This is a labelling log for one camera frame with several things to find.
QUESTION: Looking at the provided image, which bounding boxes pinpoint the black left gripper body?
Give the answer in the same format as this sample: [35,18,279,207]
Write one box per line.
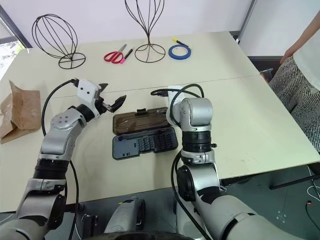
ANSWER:
[94,91,113,116]

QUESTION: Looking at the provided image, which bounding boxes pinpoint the dark screwdriver bit case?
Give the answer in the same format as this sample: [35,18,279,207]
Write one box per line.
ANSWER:
[111,106,179,161]

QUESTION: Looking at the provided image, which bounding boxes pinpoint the black marker with pink cap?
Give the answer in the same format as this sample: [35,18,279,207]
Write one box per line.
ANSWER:
[119,47,134,65]

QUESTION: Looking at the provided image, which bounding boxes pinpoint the blue tape roll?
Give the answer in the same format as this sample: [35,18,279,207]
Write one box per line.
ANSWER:
[167,44,193,61]

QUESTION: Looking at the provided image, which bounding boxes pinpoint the brown paper bag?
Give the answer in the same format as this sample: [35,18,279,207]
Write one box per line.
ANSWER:
[0,79,42,146]

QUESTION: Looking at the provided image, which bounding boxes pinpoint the black marker with yellow cap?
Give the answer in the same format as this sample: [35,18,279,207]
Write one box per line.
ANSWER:
[171,37,189,47]

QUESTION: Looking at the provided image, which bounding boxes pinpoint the silver black rounded robot housing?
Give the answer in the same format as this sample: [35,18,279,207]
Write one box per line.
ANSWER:
[103,195,147,235]

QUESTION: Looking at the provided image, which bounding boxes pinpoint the small black robot block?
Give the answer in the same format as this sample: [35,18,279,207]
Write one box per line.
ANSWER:
[80,213,99,240]

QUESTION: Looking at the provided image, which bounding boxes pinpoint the dark chair behind table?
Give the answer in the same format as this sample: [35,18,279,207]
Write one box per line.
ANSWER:
[258,67,275,84]

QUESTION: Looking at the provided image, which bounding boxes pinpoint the person in patterned skirt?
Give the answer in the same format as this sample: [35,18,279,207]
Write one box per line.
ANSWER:
[267,42,320,153]

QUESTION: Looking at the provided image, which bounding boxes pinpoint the black table support bar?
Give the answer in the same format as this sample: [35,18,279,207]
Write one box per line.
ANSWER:
[270,174,320,190]

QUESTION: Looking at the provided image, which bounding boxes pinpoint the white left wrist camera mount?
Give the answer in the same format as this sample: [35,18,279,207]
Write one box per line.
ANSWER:
[75,79,101,118]

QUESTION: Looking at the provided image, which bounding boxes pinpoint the red handled scissors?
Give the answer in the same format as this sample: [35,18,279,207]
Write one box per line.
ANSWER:
[103,44,128,64]

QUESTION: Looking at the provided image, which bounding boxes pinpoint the round black wire hat stand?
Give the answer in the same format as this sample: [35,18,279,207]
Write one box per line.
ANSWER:
[31,14,87,70]

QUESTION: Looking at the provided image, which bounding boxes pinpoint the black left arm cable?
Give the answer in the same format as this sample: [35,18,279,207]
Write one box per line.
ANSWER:
[40,78,80,240]

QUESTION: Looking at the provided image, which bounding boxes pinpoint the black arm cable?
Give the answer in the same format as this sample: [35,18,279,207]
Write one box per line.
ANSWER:
[150,84,214,240]
[40,78,80,240]

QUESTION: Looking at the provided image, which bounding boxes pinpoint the tall black wire hat stand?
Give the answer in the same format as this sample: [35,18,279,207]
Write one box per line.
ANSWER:
[124,0,167,63]

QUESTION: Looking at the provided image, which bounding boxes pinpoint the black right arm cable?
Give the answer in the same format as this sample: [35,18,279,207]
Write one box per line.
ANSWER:
[150,84,214,240]

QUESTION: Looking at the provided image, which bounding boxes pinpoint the dark window frame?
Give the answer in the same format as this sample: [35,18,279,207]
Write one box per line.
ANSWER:
[0,4,34,49]

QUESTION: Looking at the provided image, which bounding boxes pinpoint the white board frame pole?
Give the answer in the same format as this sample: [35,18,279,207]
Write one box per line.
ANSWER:
[235,0,261,44]

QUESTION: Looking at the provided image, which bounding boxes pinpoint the white floor cable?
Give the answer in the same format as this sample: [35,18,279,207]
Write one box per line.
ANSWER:
[306,184,320,201]

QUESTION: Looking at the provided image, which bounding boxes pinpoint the black floor cable red plug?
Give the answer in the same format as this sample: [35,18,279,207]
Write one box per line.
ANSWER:
[305,199,320,227]

